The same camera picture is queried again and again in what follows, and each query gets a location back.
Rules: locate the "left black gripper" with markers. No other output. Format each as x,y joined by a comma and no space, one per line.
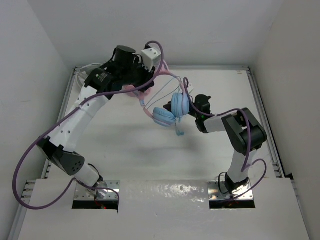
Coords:
138,63

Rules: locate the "blue pink cat-ear headphones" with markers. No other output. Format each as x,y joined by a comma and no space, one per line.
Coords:
159,115

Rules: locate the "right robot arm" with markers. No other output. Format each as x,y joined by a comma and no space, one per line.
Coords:
245,133

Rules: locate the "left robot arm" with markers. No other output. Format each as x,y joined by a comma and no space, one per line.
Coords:
60,144

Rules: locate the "white grey headphones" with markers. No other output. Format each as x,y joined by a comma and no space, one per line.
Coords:
82,73

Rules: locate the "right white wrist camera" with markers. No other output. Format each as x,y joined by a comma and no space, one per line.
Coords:
190,88

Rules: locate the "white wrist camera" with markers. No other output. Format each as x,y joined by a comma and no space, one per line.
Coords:
150,58
190,88

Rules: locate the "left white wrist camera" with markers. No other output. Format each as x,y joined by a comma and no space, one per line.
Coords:
150,58

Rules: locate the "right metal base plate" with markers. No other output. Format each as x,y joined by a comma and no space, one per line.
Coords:
217,192

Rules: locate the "metal base plate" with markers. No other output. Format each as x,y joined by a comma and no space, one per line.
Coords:
217,192
84,194

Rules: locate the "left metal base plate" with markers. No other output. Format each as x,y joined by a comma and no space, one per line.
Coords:
84,194

